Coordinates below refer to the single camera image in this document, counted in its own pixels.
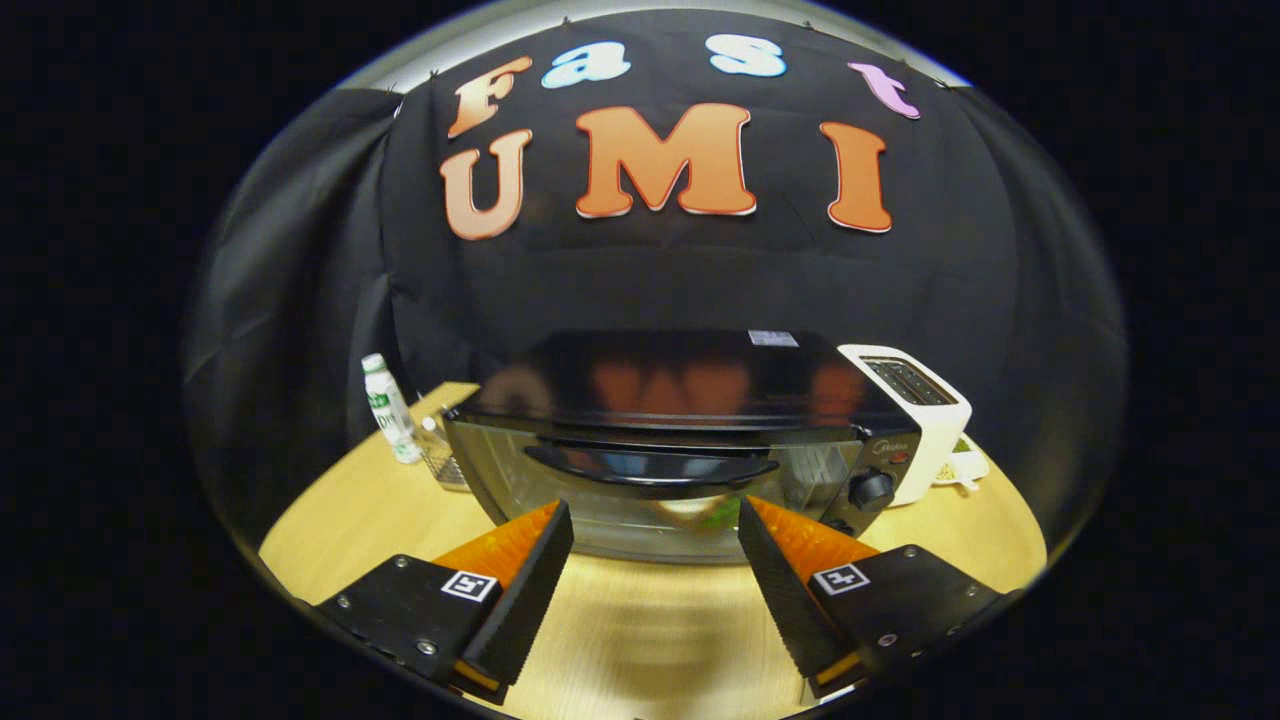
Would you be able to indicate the lettuce bread sandwich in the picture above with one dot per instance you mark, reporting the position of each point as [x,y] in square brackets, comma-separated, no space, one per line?
[720,517]

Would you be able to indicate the black backdrop cloth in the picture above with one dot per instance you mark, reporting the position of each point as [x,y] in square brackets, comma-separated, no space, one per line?
[680,270]

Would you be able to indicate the small white dish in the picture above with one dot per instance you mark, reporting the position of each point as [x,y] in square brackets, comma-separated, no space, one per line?
[968,468]

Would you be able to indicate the black toaster oven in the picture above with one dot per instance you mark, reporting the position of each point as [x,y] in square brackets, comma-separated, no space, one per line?
[680,380]

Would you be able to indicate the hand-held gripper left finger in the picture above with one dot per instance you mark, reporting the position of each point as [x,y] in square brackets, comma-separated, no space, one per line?
[530,590]

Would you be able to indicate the white pop-up toaster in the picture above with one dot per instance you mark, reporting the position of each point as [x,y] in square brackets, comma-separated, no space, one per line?
[940,440]

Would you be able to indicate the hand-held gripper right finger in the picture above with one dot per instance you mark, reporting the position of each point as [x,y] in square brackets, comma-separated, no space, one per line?
[775,585]

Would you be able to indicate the white green-label bottle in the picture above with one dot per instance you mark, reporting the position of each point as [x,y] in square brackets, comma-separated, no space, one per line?
[392,415]

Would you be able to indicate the metal mesh utensil holder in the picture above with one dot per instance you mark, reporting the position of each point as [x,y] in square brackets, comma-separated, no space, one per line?
[440,462]

